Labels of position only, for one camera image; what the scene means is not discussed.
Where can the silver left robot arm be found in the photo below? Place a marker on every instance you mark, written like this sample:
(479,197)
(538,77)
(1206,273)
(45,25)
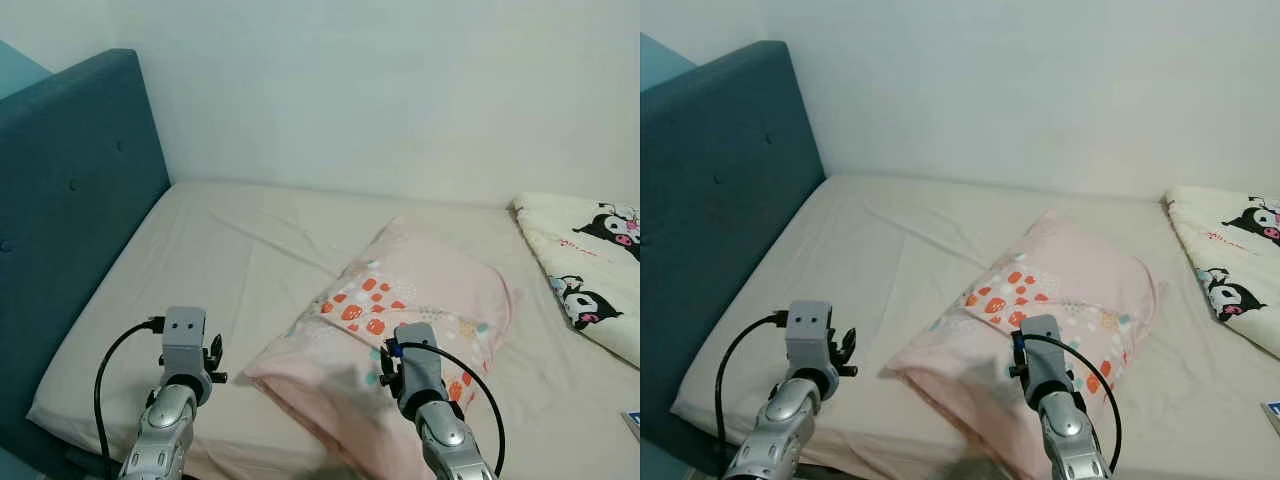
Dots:
(780,430)
(160,430)

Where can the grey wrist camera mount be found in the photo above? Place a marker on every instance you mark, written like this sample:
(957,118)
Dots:
(184,345)
(418,365)
(1040,355)
(808,340)

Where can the cream bed sheet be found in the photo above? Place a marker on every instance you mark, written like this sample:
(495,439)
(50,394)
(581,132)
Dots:
(230,260)
(900,250)

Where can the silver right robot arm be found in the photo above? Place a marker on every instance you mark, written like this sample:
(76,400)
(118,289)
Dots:
(1065,435)
(445,440)

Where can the cream cartoon print quilt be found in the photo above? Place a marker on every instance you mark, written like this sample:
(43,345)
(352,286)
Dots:
(1220,260)
(570,250)

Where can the pink patterned pillow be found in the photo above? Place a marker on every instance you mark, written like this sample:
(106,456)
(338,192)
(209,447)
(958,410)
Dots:
(1060,275)
(420,280)

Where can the teal upholstered headboard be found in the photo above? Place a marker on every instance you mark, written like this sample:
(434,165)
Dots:
(70,200)
(720,200)

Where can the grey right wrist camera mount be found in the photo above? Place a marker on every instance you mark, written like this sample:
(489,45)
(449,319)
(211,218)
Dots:
(1040,355)
(418,365)

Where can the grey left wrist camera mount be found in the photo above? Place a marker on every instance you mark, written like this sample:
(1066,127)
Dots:
(808,340)
(184,345)

